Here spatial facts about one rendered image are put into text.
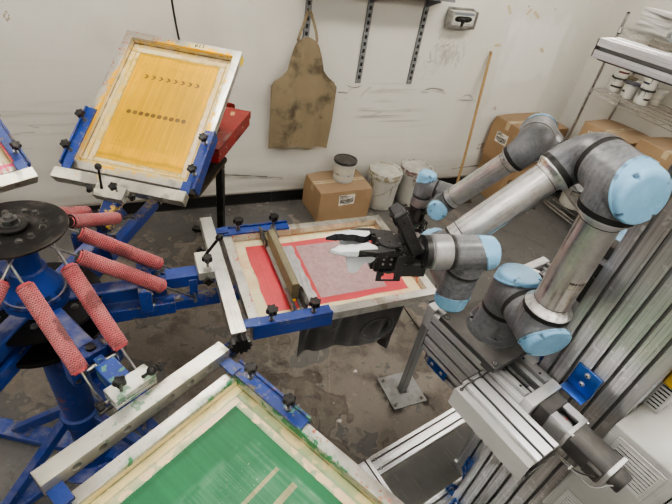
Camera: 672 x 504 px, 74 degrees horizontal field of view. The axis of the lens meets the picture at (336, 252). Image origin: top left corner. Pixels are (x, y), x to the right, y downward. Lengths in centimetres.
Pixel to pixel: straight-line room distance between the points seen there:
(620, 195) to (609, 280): 40
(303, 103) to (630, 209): 301
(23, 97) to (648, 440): 359
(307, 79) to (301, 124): 36
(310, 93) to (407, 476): 273
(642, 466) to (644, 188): 76
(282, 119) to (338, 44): 70
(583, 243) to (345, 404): 186
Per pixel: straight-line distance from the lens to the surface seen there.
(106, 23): 343
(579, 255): 110
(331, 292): 183
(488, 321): 136
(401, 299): 183
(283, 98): 365
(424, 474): 233
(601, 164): 104
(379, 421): 265
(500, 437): 134
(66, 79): 355
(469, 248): 95
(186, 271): 177
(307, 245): 205
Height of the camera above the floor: 220
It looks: 38 degrees down
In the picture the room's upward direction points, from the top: 10 degrees clockwise
